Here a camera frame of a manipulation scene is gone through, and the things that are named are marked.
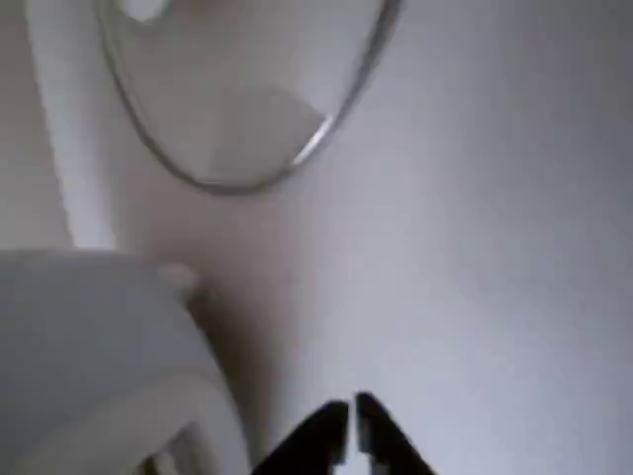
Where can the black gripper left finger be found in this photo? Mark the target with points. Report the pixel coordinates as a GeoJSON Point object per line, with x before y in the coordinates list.
{"type": "Point", "coordinates": [311, 445]}

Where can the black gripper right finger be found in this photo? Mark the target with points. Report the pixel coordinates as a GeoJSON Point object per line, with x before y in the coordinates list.
{"type": "Point", "coordinates": [383, 440]}

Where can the white rice cooker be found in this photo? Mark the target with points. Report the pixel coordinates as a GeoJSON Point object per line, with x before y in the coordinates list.
{"type": "Point", "coordinates": [74, 326]}

